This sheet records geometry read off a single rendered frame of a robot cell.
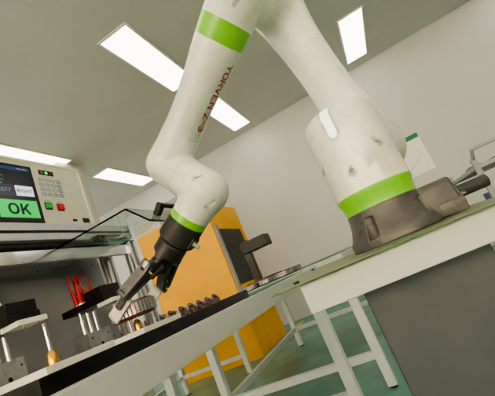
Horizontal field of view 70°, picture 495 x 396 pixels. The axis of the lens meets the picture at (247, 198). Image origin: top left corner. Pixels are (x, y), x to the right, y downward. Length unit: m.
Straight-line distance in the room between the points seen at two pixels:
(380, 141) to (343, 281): 0.24
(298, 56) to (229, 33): 0.17
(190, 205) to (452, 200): 0.51
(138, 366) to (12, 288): 0.62
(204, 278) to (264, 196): 2.20
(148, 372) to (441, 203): 0.50
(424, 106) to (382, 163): 5.55
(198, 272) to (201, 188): 3.81
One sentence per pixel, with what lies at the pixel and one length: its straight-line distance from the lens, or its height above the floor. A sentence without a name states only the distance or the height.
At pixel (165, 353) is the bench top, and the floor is 0.73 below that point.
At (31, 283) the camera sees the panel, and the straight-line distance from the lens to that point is 1.14.
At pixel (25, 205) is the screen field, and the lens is 1.07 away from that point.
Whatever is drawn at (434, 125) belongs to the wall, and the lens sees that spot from 6.06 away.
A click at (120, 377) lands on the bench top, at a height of 0.73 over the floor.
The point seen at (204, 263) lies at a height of 1.25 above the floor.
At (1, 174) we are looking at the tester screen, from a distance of 1.08.
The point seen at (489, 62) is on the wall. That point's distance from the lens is 6.45.
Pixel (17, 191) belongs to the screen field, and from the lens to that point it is 1.08.
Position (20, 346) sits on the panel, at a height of 0.86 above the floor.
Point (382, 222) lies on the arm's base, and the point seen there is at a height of 0.78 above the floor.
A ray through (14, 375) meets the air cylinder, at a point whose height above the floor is 0.79.
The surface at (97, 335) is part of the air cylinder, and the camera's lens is 1.05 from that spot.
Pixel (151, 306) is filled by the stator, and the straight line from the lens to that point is 0.93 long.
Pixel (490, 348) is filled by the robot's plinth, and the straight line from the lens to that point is 0.59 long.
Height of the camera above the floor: 0.77
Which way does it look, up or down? 13 degrees up
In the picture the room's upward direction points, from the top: 23 degrees counter-clockwise
